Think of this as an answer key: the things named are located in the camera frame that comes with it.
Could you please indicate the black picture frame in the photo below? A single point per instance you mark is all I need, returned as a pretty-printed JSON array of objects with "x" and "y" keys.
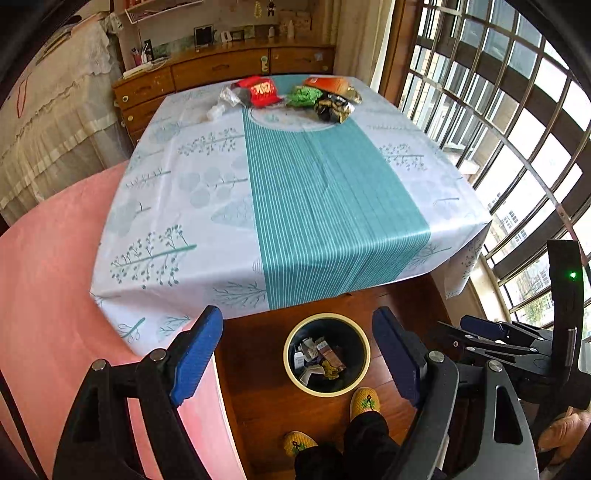
[{"x": 203, "y": 36}]

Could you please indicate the wooden dresser with drawers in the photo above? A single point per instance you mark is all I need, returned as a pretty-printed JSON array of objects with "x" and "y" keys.
[{"x": 139, "y": 96}]

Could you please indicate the pink bed cover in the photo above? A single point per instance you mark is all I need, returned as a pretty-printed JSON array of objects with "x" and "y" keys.
[{"x": 51, "y": 328}]

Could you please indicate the green paper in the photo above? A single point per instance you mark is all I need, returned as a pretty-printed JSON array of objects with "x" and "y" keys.
[{"x": 302, "y": 96}]

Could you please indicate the yellow wrapper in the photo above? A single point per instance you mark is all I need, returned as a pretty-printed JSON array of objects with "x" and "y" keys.
[{"x": 330, "y": 372}]

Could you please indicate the round dark trash bin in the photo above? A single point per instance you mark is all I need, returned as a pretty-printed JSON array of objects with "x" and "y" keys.
[{"x": 348, "y": 341}]

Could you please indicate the white wall shelf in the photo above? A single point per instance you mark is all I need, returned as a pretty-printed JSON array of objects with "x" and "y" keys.
[{"x": 138, "y": 11}]

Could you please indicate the red pink milk carton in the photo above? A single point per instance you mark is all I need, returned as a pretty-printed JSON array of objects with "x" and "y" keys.
[{"x": 328, "y": 354}]

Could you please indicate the pen holder cup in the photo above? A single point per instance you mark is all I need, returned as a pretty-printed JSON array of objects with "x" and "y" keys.
[{"x": 136, "y": 56}]

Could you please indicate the right yellow slipper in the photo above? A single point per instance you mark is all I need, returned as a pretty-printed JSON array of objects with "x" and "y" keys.
[{"x": 364, "y": 400}]

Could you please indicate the person's right hand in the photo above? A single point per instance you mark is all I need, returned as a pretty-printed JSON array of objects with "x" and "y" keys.
[{"x": 564, "y": 435}]

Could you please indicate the beige curtain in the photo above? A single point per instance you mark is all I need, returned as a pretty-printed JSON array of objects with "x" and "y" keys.
[{"x": 362, "y": 33}]

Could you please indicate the black green printed box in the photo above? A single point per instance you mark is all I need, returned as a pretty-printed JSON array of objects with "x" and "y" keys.
[{"x": 305, "y": 354}]

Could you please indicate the teal white patterned tablecloth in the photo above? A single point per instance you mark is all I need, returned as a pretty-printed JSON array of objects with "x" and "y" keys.
[{"x": 268, "y": 208}]

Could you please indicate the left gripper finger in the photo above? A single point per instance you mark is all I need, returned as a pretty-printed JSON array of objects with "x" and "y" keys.
[
  {"x": 489, "y": 345},
  {"x": 508, "y": 332}
]

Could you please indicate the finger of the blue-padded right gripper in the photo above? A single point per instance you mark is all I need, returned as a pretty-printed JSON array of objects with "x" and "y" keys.
[{"x": 469, "y": 422}]

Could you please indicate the red gold gift bag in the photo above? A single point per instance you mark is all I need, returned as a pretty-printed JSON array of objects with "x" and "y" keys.
[{"x": 256, "y": 92}]

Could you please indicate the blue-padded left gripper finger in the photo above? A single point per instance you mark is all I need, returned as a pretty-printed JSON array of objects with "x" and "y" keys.
[{"x": 97, "y": 441}]

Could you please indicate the orange gold foil pouch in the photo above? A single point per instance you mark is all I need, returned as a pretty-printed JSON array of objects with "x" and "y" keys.
[{"x": 335, "y": 85}]

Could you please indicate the window with metal grille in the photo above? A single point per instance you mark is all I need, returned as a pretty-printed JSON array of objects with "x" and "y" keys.
[{"x": 490, "y": 89}]

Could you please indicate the clear plastic wrapper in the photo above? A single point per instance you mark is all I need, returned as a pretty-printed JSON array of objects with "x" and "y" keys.
[{"x": 228, "y": 99}]

